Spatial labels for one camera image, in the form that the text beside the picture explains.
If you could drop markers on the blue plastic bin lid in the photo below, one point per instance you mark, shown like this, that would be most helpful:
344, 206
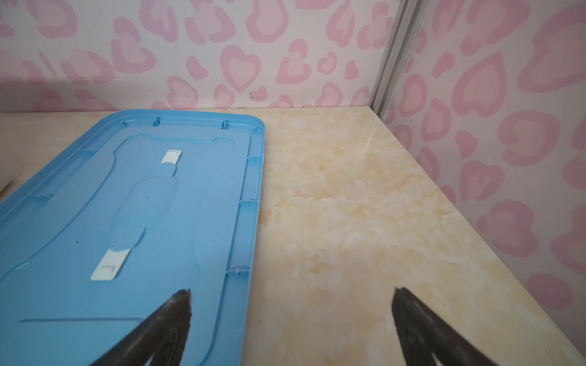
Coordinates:
144, 204

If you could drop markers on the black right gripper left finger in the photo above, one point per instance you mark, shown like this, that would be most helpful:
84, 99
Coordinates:
158, 340

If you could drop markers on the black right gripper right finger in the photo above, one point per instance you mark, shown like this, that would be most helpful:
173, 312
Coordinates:
426, 339

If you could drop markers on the white plastic storage bin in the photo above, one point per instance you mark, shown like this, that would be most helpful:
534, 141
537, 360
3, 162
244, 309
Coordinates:
5, 176

